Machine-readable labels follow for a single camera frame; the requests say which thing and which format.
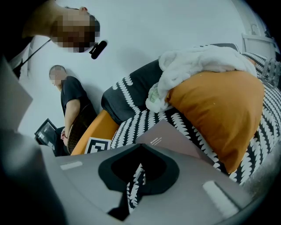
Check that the dark grey patterned sofa armrest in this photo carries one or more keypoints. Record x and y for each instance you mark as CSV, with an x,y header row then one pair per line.
x,y
123,96

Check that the white fluffy blanket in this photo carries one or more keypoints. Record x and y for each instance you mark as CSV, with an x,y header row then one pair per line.
x,y
197,61

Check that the white cabinet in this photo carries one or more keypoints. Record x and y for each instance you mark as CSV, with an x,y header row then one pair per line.
x,y
256,39

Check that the person's head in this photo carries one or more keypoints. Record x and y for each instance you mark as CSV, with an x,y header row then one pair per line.
x,y
65,24

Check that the dark woven basket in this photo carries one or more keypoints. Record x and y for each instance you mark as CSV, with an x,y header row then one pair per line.
x,y
78,127

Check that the grey fluffy cushion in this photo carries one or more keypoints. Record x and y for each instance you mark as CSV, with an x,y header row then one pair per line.
x,y
272,72

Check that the orange cushion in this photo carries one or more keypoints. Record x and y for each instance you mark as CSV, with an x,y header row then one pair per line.
x,y
219,114

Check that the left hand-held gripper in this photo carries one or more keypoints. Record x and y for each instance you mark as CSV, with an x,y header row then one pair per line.
x,y
97,145

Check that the mauve hardcover book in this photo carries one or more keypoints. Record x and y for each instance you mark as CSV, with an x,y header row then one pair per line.
x,y
169,138

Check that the black head-mounted camera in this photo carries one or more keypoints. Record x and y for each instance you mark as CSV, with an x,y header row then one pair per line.
x,y
98,49

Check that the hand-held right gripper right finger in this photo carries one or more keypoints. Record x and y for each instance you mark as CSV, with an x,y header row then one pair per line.
x,y
188,197

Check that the orange rounded pad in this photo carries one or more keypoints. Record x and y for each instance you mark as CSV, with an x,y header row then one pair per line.
x,y
96,129

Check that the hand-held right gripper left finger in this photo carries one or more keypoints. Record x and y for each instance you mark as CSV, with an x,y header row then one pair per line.
x,y
87,175

